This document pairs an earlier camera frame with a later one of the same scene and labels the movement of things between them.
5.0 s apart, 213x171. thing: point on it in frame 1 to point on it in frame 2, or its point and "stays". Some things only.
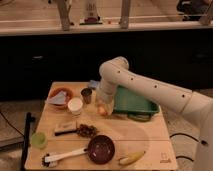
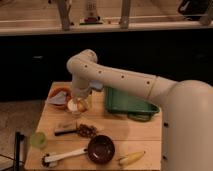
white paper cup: [75, 105] stays
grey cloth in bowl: [59, 98] stays
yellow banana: [131, 158] stays
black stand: [29, 118] to [18, 137]
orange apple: [102, 111] to [82, 106]
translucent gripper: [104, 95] to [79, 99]
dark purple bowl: [101, 149] stays
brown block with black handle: [66, 128] stays
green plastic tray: [135, 107] stays
